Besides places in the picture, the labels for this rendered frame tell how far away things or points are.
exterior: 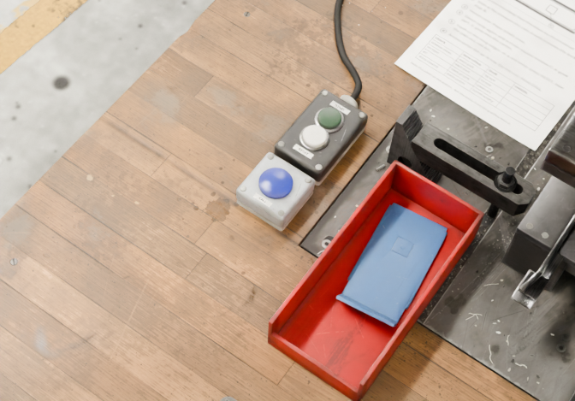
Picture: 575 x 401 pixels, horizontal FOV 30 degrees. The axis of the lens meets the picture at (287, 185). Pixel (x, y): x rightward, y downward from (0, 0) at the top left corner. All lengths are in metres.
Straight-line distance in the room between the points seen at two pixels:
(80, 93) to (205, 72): 1.12
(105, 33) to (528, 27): 1.33
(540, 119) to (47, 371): 0.67
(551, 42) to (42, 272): 0.71
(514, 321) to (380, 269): 0.16
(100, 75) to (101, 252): 1.28
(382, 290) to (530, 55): 0.40
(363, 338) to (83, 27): 1.55
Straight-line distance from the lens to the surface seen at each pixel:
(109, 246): 1.25
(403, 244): 1.25
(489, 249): 1.27
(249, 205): 1.25
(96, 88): 2.48
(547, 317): 1.25
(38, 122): 2.45
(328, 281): 1.22
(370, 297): 1.21
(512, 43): 1.44
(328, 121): 1.29
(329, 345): 1.19
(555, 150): 1.07
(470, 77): 1.40
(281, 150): 1.27
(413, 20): 1.44
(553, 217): 1.21
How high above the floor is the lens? 2.01
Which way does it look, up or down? 60 degrees down
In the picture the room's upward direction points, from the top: 4 degrees clockwise
